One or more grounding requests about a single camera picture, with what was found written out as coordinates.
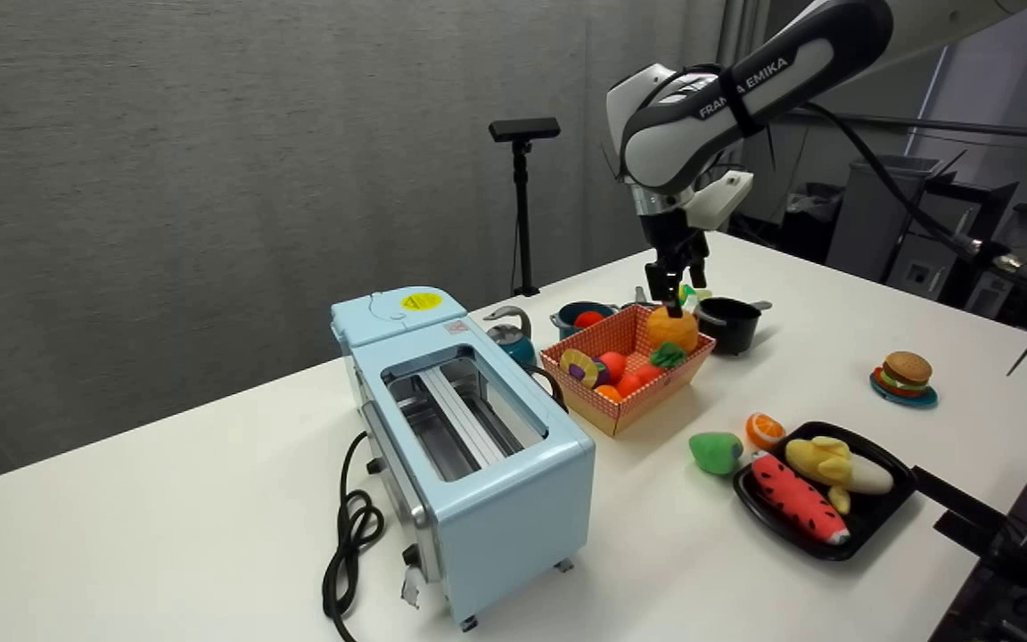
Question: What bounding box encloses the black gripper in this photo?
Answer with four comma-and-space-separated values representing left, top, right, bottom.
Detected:
637, 211, 714, 319

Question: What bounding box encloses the pineapple plush toy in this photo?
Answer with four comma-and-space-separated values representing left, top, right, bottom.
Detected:
634, 304, 703, 373

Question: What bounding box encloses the small black pot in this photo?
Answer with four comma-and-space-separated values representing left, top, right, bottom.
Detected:
696, 297, 770, 357

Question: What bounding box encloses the orange slice plush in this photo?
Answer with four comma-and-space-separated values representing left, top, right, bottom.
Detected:
741, 408, 789, 451

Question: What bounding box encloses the teal toy kettle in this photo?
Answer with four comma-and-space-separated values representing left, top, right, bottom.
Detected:
481, 304, 543, 373

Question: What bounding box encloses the green pear plush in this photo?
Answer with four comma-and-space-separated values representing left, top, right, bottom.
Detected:
687, 426, 750, 480

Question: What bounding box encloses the yellow banana plush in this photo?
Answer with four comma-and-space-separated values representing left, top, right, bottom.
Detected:
781, 435, 860, 517

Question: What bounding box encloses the watermelon slice plush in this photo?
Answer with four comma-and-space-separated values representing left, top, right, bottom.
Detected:
746, 451, 852, 548

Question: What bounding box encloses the burger plush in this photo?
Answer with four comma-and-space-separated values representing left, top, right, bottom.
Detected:
870, 348, 933, 403

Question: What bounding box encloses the white egg plush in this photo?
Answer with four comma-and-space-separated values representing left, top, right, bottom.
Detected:
845, 455, 897, 498

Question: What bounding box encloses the dark bowl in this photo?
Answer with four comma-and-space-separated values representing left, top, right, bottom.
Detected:
548, 300, 619, 337

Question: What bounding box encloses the light blue toaster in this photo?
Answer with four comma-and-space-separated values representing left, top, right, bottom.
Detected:
328, 282, 600, 634

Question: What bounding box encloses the dark background equipment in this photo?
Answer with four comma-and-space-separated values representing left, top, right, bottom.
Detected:
759, 152, 1027, 348

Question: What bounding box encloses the black plastic tray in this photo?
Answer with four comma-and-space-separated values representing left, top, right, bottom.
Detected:
731, 416, 921, 562

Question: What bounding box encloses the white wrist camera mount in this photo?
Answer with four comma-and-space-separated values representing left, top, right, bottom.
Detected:
682, 167, 759, 233

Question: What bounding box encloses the black camera on tripod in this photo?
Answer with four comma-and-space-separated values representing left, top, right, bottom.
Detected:
483, 114, 563, 300

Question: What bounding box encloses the black toaster power cable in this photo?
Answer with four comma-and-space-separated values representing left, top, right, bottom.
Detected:
318, 426, 389, 642

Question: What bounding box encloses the black metal frame stand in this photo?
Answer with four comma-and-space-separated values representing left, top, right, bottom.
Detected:
908, 394, 1027, 642

